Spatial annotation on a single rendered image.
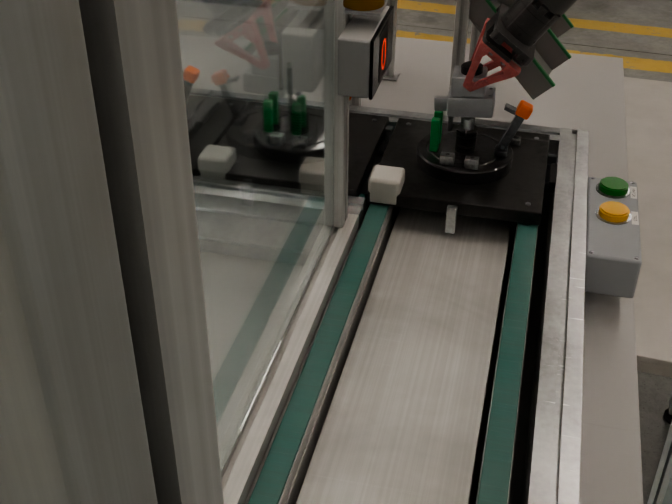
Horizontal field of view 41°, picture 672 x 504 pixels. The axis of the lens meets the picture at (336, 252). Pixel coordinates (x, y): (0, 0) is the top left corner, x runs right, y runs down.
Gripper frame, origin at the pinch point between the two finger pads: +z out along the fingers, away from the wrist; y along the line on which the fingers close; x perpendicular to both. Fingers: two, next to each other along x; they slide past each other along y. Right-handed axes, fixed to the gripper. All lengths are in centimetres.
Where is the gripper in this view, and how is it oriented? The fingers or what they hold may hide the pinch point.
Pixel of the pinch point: (472, 77)
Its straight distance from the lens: 130.1
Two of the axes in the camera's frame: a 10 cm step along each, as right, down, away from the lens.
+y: -2.3, 5.6, -8.0
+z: -5.8, 5.8, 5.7
